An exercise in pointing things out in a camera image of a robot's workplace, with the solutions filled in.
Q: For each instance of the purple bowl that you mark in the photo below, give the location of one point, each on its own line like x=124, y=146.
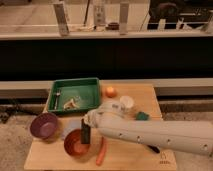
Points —
x=44, y=126

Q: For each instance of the black eraser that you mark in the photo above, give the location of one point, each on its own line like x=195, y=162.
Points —
x=85, y=133

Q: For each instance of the blue cloth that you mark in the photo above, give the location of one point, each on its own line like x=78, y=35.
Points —
x=72, y=125

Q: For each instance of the green plastic tray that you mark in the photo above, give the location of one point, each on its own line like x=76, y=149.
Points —
x=85, y=91

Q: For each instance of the orange fruit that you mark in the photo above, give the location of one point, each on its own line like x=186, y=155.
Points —
x=110, y=92

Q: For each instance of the white round container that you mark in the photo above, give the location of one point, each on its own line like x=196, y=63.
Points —
x=127, y=101

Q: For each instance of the orange carrot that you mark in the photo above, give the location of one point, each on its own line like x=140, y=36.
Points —
x=102, y=152

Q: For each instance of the beige object in tray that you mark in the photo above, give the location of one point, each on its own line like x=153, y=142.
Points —
x=70, y=104

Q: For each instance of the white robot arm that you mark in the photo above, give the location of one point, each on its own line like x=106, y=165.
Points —
x=185, y=136

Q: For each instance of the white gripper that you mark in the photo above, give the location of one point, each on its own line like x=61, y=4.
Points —
x=91, y=119

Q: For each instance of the black marker pen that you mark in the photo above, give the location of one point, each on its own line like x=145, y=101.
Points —
x=155, y=149

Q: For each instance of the red bowl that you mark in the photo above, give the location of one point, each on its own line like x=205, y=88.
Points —
x=73, y=145

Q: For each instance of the metal spoon in tray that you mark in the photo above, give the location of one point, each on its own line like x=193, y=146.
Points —
x=57, y=95

